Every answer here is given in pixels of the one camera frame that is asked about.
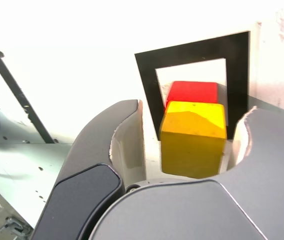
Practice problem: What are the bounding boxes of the red cube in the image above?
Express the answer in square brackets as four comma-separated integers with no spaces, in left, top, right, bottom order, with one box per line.
[166,80,220,109]

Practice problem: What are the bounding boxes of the black tape strip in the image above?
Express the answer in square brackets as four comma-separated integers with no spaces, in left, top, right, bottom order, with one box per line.
[0,47,56,145]

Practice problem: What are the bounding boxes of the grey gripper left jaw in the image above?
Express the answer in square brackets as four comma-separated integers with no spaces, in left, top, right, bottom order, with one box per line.
[31,98,147,240]

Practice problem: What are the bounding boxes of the yellow cube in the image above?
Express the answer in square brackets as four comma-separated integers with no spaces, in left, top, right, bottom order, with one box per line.
[159,100,228,180]

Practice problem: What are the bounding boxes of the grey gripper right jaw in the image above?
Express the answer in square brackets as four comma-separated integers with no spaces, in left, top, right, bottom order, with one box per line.
[88,105,284,240]

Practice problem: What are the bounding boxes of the black tape square outline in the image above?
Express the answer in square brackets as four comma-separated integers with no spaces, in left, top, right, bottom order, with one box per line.
[134,30,252,142]

